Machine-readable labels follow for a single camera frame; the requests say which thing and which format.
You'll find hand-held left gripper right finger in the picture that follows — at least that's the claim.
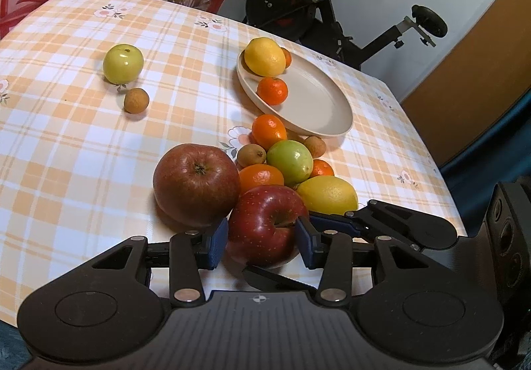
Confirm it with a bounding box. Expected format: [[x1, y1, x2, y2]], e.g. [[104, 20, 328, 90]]
[[295, 216, 457, 308]]

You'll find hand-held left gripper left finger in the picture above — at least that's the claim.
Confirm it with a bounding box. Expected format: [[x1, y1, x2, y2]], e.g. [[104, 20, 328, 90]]
[[58, 217, 230, 308]]

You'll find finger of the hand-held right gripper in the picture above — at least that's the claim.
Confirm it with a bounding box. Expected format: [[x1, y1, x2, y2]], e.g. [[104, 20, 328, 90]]
[[309, 200, 432, 250], [243, 265, 316, 293]]

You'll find yellow lemon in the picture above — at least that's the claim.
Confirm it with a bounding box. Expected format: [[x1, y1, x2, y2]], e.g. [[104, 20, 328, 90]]
[[244, 37, 287, 77], [295, 176, 358, 216]]

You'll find bright red apple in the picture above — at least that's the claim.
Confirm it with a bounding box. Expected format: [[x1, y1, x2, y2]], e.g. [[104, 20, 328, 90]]
[[227, 185, 310, 269]]

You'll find dark red apple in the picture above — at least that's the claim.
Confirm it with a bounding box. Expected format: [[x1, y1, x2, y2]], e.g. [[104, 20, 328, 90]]
[[153, 143, 241, 227]]

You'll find green apple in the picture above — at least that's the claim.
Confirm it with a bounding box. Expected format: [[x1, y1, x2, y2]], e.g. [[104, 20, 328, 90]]
[[266, 140, 314, 188]]

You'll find small greenish-brown kiwi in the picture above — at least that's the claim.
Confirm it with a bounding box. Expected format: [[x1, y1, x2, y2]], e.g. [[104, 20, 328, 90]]
[[236, 144, 267, 167]]

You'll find beige plate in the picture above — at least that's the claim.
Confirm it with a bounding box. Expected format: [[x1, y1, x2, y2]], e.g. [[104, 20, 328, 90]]
[[236, 48, 354, 137]]

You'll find yellow-green apple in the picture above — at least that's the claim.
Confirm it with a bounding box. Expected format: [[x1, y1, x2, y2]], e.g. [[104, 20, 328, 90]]
[[103, 43, 144, 85]]

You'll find dark teal cloth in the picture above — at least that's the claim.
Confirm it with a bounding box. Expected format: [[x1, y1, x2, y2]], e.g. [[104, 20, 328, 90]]
[[440, 92, 531, 209]]

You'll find plaid floral tablecloth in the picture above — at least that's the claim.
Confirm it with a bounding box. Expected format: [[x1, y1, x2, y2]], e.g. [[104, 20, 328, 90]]
[[0, 0, 467, 325]]

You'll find wooden door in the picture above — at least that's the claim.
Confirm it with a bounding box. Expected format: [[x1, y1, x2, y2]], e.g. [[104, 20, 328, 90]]
[[400, 0, 531, 165]]

